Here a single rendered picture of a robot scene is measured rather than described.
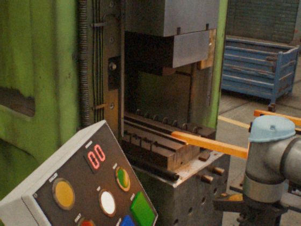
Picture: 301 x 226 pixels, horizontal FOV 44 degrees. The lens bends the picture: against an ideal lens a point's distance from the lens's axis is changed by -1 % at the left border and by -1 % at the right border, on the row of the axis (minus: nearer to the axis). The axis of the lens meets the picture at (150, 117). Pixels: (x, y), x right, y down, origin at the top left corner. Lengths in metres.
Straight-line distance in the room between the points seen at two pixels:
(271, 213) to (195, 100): 0.88
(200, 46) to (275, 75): 3.74
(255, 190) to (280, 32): 8.73
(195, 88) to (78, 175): 0.89
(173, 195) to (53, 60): 0.56
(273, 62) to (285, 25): 4.45
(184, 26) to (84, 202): 0.62
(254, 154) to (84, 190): 0.32
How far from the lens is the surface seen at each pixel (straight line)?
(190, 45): 1.16
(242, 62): 5.08
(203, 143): 1.24
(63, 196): 0.66
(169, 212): 1.24
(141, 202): 0.88
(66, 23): 0.97
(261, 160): 0.68
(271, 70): 4.95
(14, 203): 0.63
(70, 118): 1.03
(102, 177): 0.78
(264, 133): 0.67
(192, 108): 1.53
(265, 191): 0.71
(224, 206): 0.81
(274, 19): 9.44
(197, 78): 1.51
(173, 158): 1.23
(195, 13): 1.16
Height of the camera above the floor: 1.52
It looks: 21 degrees down
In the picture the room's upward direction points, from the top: 2 degrees clockwise
